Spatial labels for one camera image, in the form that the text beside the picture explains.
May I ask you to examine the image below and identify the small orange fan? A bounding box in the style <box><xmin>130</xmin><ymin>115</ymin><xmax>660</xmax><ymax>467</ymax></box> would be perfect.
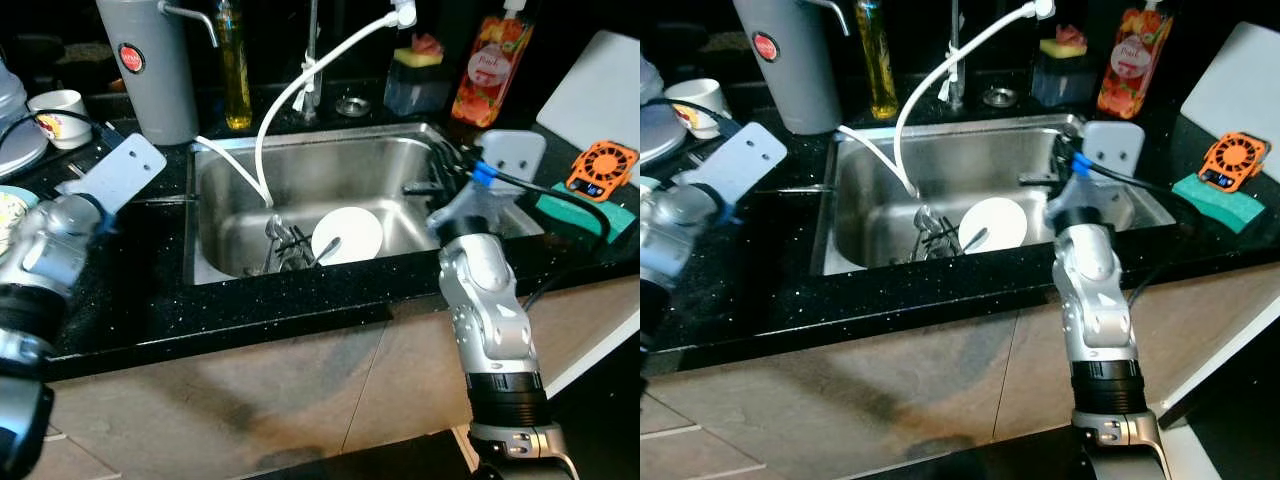
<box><xmin>565</xmin><ymin>140</ymin><xmax>641</xmax><ymax>204</ymax></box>
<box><xmin>1197</xmin><ymin>132</ymin><xmax>1271</xmax><ymax>193</ymax></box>

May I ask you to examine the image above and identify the green sponge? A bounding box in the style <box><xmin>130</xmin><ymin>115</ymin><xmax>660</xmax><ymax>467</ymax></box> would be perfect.
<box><xmin>1172</xmin><ymin>172</ymin><xmax>1266</xmax><ymax>234</ymax></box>
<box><xmin>533</xmin><ymin>182</ymin><xmax>638</xmax><ymax>244</ymax></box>

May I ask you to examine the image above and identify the white tiered container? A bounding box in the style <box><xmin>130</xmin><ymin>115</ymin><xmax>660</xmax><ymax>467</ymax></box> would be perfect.
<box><xmin>640</xmin><ymin>55</ymin><xmax>691</xmax><ymax>166</ymax></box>
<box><xmin>0</xmin><ymin>58</ymin><xmax>49</xmax><ymax>181</ymax></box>

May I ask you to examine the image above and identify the short white hose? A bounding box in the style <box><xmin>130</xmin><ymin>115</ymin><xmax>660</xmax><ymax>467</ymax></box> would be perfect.
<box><xmin>193</xmin><ymin>135</ymin><xmax>273</xmax><ymax>208</ymax></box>

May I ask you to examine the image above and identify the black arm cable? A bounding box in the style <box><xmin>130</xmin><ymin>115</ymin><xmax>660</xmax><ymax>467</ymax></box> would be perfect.
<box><xmin>640</xmin><ymin>96</ymin><xmax>743</xmax><ymax>141</ymax></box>
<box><xmin>1072</xmin><ymin>150</ymin><xmax>1201</xmax><ymax>301</ymax></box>
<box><xmin>0</xmin><ymin>107</ymin><xmax>103</xmax><ymax>161</ymax></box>
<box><xmin>470</xmin><ymin>160</ymin><xmax>613</xmax><ymax>311</ymax></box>

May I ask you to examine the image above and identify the metal faucet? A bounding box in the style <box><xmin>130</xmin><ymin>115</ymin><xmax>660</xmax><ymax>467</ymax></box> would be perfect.
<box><xmin>298</xmin><ymin>0</ymin><xmax>327</xmax><ymax>123</ymax></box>
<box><xmin>943</xmin><ymin>0</ymin><xmax>971</xmax><ymax>113</ymax></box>

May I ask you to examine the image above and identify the grey jug with red badge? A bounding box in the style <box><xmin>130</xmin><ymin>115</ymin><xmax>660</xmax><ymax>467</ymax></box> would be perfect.
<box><xmin>95</xmin><ymin>0</ymin><xmax>219</xmax><ymax>146</ymax></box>
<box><xmin>733</xmin><ymin>0</ymin><xmax>851</xmax><ymax>136</ymax></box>

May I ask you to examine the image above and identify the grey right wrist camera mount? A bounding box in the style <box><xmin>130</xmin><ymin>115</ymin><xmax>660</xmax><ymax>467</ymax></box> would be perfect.
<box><xmin>1045</xmin><ymin>120</ymin><xmax>1146</xmax><ymax>216</ymax></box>
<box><xmin>430</xmin><ymin>130</ymin><xmax>548</xmax><ymax>236</ymax></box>

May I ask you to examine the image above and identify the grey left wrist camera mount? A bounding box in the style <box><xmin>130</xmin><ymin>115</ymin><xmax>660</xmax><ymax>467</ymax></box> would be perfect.
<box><xmin>60</xmin><ymin>133</ymin><xmax>168</xmax><ymax>216</ymax></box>
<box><xmin>685</xmin><ymin>122</ymin><xmax>788</xmax><ymax>206</ymax></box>

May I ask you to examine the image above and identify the white printed mug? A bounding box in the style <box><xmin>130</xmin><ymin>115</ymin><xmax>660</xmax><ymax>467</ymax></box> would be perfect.
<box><xmin>665</xmin><ymin>78</ymin><xmax>726</xmax><ymax>139</ymax></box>
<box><xmin>27</xmin><ymin>90</ymin><xmax>93</xmax><ymax>151</ymax></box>

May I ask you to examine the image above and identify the long white hose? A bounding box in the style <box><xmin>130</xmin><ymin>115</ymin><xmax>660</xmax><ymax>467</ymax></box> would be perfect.
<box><xmin>893</xmin><ymin>5</ymin><xmax>1036</xmax><ymax>198</ymax></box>
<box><xmin>253</xmin><ymin>5</ymin><xmax>401</xmax><ymax>208</ymax></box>

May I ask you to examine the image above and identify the white cutting board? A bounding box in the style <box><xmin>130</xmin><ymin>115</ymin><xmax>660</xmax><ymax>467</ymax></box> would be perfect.
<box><xmin>1180</xmin><ymin>22</ymin><xmax>1280</xmax><ymax>156</ymax></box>
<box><xmin>535</xmin><ymin>30</ymin><xmax>641</xmax><ymax>156</ymax></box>

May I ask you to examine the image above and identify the yellow oil bottle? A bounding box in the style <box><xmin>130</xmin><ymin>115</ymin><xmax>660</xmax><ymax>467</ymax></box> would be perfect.
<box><xmin>855</xmin><ymin>0</ymin><xmax>899</xmax><ymax>121</ymax></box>
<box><xmin>218</xmin><ymin>0</ymin><xmax>253</xmax><ymax>131</ymax></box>

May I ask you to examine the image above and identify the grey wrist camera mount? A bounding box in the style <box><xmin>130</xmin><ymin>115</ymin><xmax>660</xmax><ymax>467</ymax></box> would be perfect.
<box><xmin>685</xmin><ymin>122</ymin><xmax>788</xmax><ymax>206</ymax></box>
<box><xmin>60</xmin><ymin>133</ymin><xmax>168</xmax><ymax>216</ymax></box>
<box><xmin>1045</xmin><ymin>120</ymin><xmax>1146</xmax><ymax>216</ymax></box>
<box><xmin>430</xmin><ymin>130</ymin><xmax>548</xmax><ymax>236</ymax></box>

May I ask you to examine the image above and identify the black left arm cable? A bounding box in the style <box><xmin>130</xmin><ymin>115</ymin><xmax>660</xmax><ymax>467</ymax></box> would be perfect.
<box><xmin>640</xmin><ymin>96</ymin><xmax>743</xmax><ymax>141</ymax></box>
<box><xmin>0</xmin><ymin>107</ymin><xmax>103</xmax><ymax>161</ymax></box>

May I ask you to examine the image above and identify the steel cutlery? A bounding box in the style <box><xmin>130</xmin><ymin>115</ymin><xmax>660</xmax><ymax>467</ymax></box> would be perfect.
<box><xmin>912</xmin><ymin>205</ymin><xmax>986</xmax><ymax>263</ymax></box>
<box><xmin>262</xmin><ymin>215</ymin><xmax>341</xmax><ymax>276</ymax></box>

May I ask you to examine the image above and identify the white bowl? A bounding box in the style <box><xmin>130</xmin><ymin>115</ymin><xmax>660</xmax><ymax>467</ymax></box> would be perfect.
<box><xmin>958</xmin><ymin>197</ymin><xmax>1028</xmax><ymax>253</ymax></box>
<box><xmin>310</xmin><ymin>205</ymin><xmax>385</xmax><ymax>266</ymax></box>

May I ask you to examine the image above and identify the wide beige cabinet door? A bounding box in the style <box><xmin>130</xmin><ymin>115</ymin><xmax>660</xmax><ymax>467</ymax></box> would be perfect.
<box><xmin>640</xmin><ymin>310</ymin><xmax>1021</xmax><ymax>480</ymax></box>
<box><xmin>40</xmin><ymin>320</ymin><xmax>391</xmax><ymax>480</ymax></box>

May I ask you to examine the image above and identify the stainless steel sink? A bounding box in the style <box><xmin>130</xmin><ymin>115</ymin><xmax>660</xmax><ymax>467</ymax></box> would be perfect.
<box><xmin>183</xmin><ymin>122</ymin><xmax>546</xmax><ymax>286</ymax></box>
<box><xmin>810</xmin><ymin>113</ymin><xmax>1178</xmax><ymax>278</ymax></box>

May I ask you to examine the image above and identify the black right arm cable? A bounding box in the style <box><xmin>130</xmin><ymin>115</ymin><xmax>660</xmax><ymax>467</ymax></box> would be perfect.
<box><xmin>470</xmin><ymin>160</ymin><xmax>613</xmax><ymax>311</ymax></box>
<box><xmin>1072</xmin><ymin>150</ymin><xmax>1201</xmax><ymax>301</ymax></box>

